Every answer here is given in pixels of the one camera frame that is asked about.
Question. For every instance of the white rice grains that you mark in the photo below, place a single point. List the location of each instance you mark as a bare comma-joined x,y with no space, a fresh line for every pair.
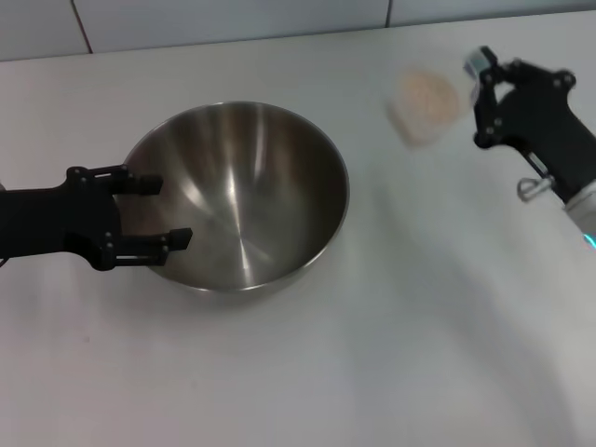
426,100

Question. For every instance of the stainless steel mixing bowl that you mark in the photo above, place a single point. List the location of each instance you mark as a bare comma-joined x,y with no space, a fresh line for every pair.
233,200

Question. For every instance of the clear plastic measuring cup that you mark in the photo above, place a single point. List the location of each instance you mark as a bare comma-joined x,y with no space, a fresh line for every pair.
421,128

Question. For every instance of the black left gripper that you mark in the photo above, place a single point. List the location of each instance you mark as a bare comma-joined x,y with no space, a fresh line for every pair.
56,219

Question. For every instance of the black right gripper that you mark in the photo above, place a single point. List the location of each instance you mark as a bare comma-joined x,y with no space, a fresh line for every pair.
540,116

